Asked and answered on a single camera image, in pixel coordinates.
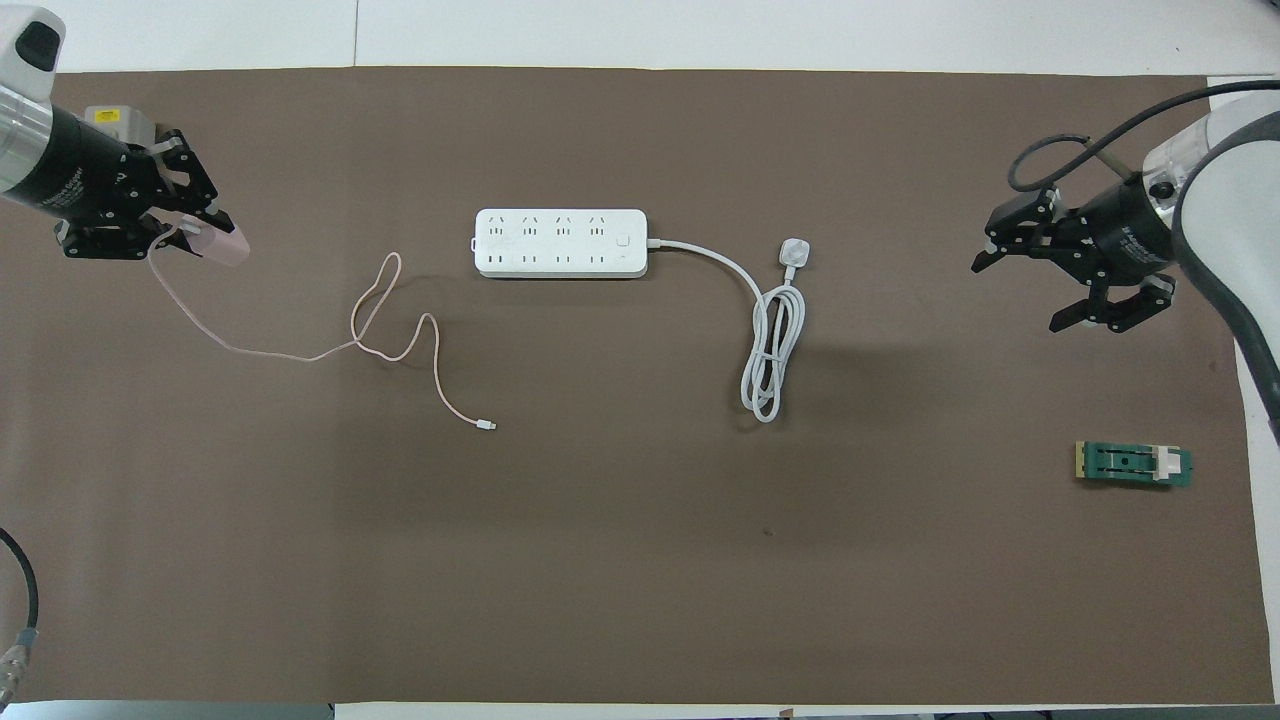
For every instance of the brown table mat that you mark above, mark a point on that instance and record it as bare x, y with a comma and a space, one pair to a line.
650, 600

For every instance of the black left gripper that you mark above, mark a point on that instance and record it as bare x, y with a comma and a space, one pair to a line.
90, 180

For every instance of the green knife switch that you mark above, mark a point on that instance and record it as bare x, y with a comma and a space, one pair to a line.
1125, 463

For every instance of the pink charger adapter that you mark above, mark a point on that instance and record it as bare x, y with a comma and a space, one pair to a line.
222, 248

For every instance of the white power strip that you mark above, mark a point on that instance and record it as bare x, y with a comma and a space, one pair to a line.
560, 245

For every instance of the grey on-off switch box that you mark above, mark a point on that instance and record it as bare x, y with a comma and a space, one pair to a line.
110, 118

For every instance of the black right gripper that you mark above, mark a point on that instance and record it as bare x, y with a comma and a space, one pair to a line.
1125, 235

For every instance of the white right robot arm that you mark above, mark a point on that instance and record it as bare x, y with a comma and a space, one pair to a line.
1230, 220

